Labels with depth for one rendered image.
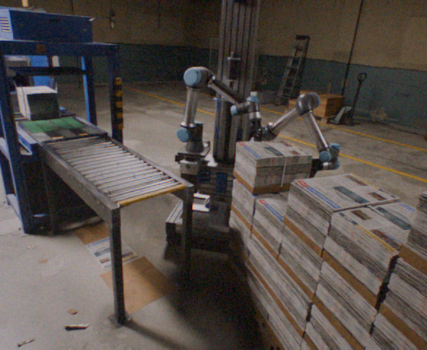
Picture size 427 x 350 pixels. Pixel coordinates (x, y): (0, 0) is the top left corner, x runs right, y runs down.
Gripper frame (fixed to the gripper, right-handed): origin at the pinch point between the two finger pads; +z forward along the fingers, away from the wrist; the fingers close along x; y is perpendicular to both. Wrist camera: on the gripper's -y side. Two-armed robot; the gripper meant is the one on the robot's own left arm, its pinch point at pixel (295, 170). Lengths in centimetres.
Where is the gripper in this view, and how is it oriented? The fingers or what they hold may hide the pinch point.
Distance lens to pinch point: 228.5
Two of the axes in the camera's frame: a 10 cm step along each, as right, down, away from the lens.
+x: 3.6, 3.8, -8.5
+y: 0.7, -9.2, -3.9
